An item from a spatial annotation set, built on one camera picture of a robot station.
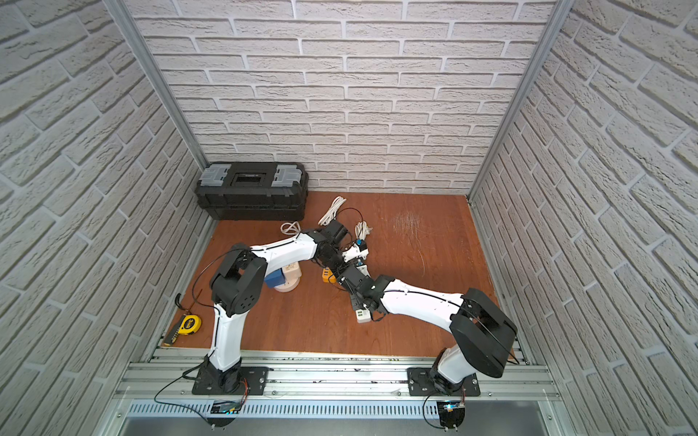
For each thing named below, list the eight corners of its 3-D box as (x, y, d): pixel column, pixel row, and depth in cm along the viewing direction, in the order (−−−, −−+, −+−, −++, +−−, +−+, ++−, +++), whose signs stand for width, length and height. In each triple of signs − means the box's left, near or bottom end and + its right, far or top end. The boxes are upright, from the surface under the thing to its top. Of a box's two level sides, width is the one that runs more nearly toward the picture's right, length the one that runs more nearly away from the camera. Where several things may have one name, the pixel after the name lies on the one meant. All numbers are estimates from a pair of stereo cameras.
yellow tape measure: (168, 345, 82) (163, 343, 79) (180, 317, 87) (176, 314, 85) (193, 345, 82) (189, 343, 80) (203, 317, 87) (200, 314, 85)
